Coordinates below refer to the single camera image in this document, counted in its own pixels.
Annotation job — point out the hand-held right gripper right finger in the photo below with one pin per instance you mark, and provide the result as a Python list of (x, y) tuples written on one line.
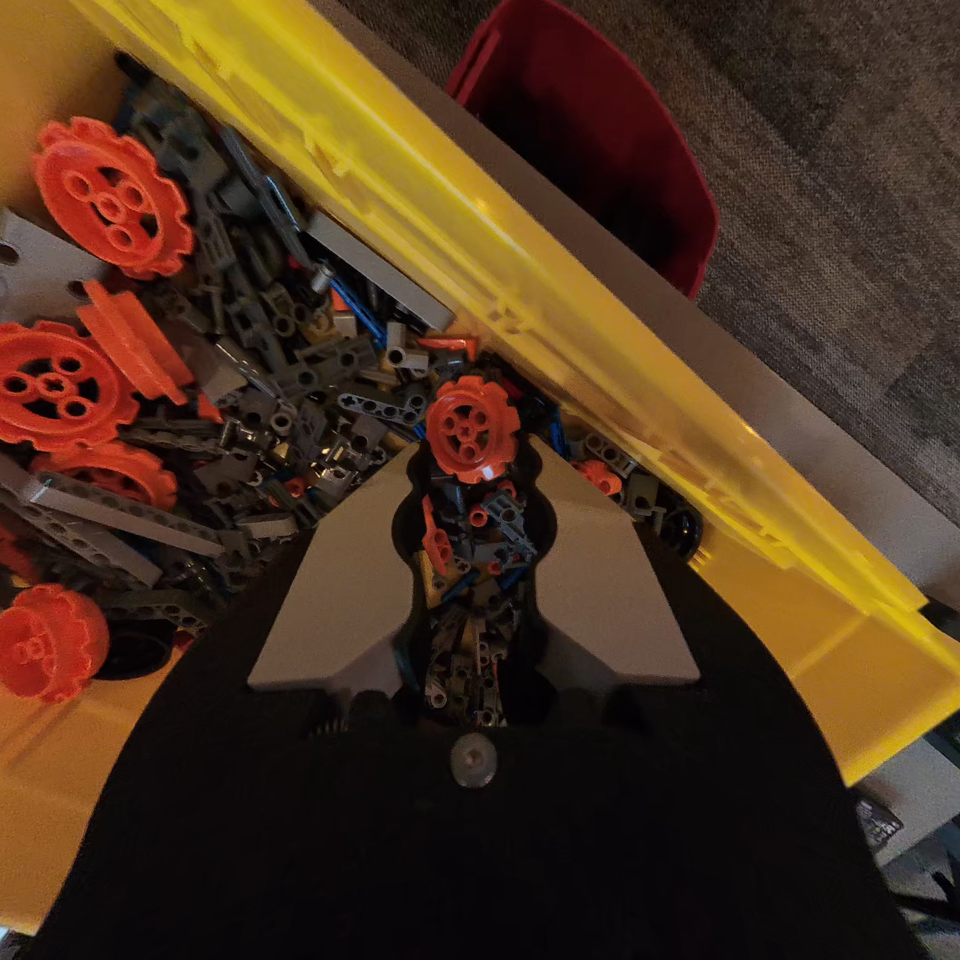
[(607, 600)]

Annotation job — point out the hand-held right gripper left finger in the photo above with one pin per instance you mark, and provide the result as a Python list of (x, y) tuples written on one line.
[(337, 600)]

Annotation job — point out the pile of toy building parts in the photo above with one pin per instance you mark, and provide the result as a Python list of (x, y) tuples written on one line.
[(300, 375)]

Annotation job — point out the yellow storage bin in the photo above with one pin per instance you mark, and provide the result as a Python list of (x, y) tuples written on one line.
[(862, 675)]

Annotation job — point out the grey toy plate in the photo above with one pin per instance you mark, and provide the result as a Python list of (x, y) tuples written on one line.
[(37, 285)]

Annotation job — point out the black toy wheel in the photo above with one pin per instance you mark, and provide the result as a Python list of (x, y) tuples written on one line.
[(686, 529), (135, 656)]

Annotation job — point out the small orange bevel gear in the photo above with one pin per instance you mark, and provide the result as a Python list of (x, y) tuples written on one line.
[(600, 480)]

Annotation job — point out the orange toy gear wheel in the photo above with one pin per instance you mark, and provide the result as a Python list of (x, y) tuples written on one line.
[(142, 469), (75, 622), (127, 337), (124, 390), (436, 442), (64, 169)]

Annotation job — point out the long grey toy beam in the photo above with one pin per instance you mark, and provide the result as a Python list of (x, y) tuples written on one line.
[(112, 510)]

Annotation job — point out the black card with blue edge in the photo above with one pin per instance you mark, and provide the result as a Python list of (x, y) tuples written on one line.
[(877, 825)]

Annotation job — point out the dark red storage bin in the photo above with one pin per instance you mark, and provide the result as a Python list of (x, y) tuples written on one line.
[(585, 135)]

